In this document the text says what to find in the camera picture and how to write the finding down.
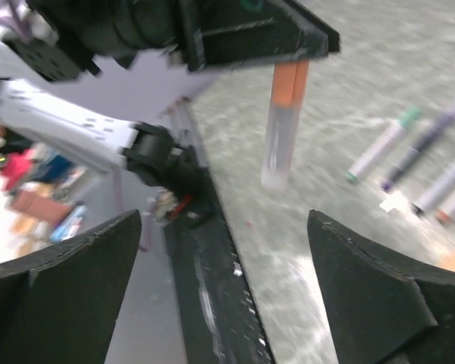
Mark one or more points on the white marker with green end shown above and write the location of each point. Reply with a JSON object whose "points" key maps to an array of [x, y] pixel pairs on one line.
{"points": [[382, 146]]}

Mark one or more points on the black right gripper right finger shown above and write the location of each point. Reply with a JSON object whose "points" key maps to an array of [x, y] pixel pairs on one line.
{"points": [[379, 302]]}

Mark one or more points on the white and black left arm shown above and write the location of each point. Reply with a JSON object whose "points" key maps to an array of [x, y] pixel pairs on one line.
{"points": [[87, 77]]}

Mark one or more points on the grey marker with orange tip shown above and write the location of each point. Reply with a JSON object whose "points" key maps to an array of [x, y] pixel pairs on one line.
{"points": [[280, 141]]}

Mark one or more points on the black base beam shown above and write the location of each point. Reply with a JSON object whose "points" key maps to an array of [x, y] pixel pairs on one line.
{"points": [[218, 314]]}

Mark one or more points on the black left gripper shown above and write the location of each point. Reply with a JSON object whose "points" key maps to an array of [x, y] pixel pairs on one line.
{"points": [[230, 34]]}

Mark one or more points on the blue pen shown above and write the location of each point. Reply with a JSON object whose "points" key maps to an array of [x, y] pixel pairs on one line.
{"points": [[422, 144]]}

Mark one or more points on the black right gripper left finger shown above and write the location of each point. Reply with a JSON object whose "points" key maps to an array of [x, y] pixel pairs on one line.
{"points": [[60, 304]]}

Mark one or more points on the white marker with black tip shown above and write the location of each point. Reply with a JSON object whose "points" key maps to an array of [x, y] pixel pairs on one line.
{"points": [[437, 191]]}

